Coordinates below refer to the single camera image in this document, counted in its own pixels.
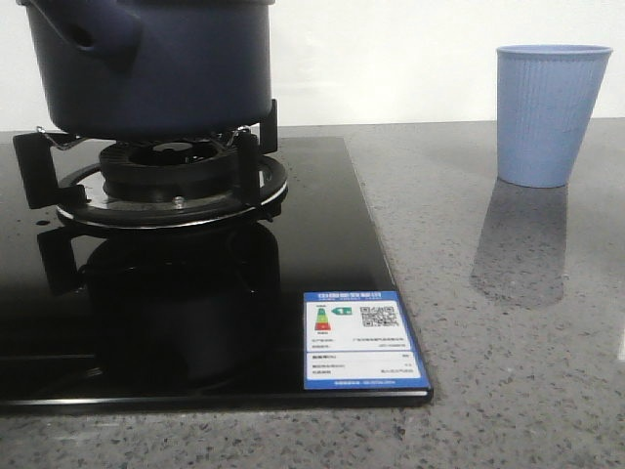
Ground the dark blue pot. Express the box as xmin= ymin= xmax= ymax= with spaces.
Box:
xmin=24 ymin=1 xmax=271 ymax=141

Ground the light blue ribbed cup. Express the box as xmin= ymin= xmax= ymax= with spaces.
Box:
xmin=497 ymin=44 xmax=612 ymax=188

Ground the blue energy label sticker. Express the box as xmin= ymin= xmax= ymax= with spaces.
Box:
xmin=304 ymin=291 xmax=430 ymax=391

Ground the black burner with pot support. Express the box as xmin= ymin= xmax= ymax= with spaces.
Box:
xmin=13 ymin=105 xmax=288 ymax=232

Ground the black glass gas stove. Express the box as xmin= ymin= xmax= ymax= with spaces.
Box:
xmin=1 ymin=135 xmax=434 ymax=414

